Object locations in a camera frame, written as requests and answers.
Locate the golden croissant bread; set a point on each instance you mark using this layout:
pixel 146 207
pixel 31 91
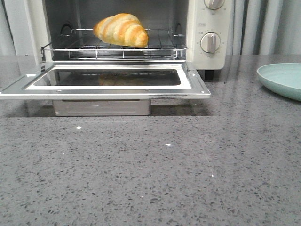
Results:
pixel 122 29

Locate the glass oven door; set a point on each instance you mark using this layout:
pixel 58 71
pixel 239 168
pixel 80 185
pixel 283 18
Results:
pixel 108 81

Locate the cream lower oven knob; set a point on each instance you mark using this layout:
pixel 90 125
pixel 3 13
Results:
pixel 210 42

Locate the cream oven knob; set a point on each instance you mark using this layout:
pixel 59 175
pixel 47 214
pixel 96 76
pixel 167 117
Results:
pixel 214 4
pixel 210 42

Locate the cream Toshiba toaster oven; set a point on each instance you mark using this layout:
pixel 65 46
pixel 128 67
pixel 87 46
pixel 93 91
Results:
pixel 195 31

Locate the cream upper oven knob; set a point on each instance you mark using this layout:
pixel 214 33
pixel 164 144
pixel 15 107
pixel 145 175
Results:
pixel 214 4

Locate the metal crumb tray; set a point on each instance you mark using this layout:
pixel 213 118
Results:
pixel 102 107

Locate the white curtain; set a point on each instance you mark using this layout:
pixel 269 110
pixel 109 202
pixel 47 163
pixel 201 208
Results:
pixel 265 27

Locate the light green plate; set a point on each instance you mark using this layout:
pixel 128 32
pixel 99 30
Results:
pixel 283 79

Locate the metal wire oven rack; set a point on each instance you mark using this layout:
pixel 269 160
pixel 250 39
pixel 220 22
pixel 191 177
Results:
pixel 81 44

